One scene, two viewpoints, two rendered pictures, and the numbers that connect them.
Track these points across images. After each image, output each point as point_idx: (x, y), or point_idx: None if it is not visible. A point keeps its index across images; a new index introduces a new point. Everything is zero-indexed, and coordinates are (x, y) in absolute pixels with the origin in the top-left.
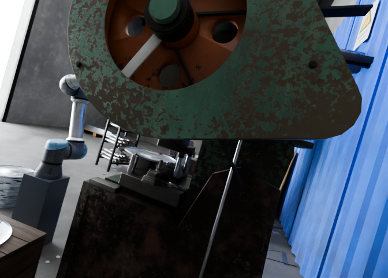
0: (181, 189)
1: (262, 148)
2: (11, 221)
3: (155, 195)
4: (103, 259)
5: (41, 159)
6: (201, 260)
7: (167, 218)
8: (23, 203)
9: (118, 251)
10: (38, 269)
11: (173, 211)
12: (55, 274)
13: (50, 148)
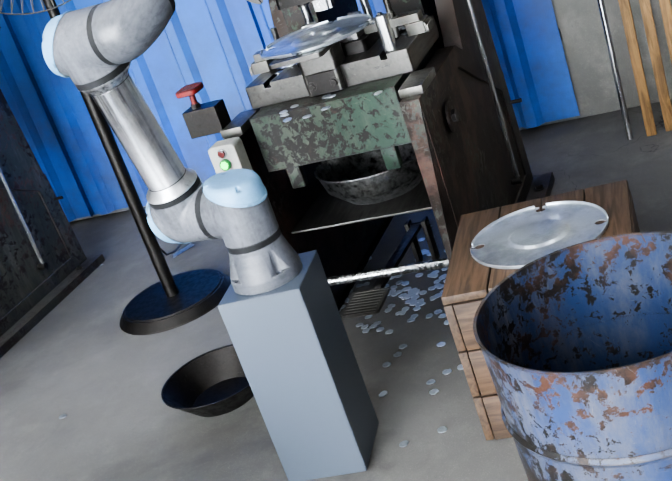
0: (404, 24)
1: None
2: (459, 247)
3: (429, 41)
4: (467, 180)
5: (269, 237)
6: (479, 64)
7: (457, 49)
8: (330, 347)
9: (465, 149)
10: (412, 387)
11: (431, 51)
12: (413, 366)
13: (265, 190)
